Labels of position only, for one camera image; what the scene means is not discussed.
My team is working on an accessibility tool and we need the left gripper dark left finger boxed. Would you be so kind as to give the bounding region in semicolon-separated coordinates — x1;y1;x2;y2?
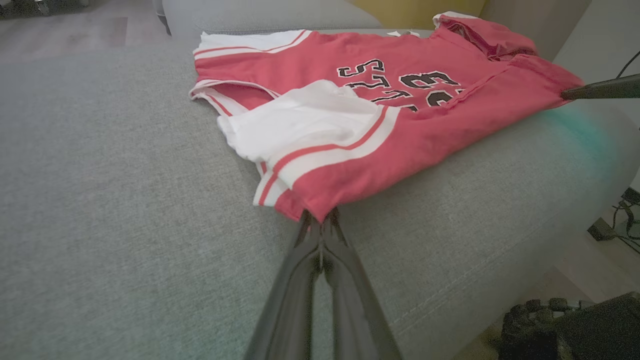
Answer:
244;210;321;360

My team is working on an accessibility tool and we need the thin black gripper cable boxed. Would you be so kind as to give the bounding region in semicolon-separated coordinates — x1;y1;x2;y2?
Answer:
616;50;640;80

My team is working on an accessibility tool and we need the black power adapter with cables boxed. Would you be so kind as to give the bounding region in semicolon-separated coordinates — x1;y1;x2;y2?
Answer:
587;187;640;253

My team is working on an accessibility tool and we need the yellow furniture piece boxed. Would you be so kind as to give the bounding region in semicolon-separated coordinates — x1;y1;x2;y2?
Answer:
350;0;487;31

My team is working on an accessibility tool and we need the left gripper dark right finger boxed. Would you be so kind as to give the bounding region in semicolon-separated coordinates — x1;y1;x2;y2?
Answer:
322;209;401;360

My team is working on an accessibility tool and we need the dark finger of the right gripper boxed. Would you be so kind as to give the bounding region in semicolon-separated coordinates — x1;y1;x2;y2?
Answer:
560;74;640;101

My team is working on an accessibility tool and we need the large grey sofa seat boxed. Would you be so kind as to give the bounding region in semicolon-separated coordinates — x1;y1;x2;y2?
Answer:
0;27;640;360

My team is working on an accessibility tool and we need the red white basketball jersey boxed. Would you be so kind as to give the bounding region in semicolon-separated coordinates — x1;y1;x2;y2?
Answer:
189;27;585;223

